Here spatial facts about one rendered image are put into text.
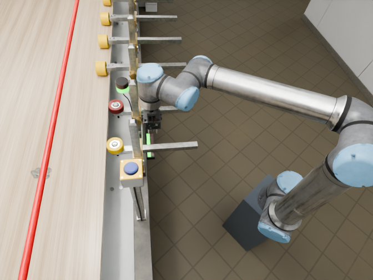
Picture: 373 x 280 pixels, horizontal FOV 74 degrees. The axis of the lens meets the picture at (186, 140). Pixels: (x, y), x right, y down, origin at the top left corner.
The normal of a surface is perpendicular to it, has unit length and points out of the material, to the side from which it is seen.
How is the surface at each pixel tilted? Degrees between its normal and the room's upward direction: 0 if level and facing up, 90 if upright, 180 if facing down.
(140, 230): 0
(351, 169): 83
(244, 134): 0
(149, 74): 5
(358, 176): 83
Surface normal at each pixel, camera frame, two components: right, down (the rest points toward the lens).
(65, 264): 0.09, -0.54
